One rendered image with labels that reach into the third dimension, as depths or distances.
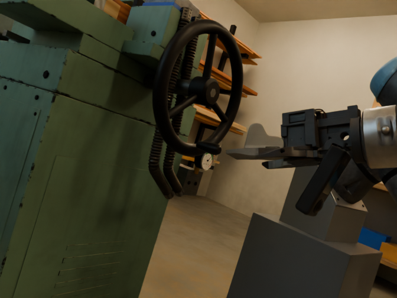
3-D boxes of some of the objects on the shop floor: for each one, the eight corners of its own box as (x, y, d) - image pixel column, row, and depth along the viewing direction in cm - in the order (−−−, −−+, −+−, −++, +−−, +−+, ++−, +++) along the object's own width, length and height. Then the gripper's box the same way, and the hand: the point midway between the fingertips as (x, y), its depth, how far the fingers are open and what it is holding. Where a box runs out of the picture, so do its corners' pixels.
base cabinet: (-55, 444, 63) (53, 91, 63) (-117, 292, 98) (-48, 63, 97) (120, 361, 100) (190, 138, 99) (31, 272, 134) (82, 105, 133)
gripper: (370, 122, 59) (266, 135, 70) (348, 87, 43) (218, 111, 54) (374, 170, 57) (266, 175, 68) (352, 151, 41) (217, 163, 52)
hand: (244, 162), depth 61 cm, fingers open, 14 cm apart
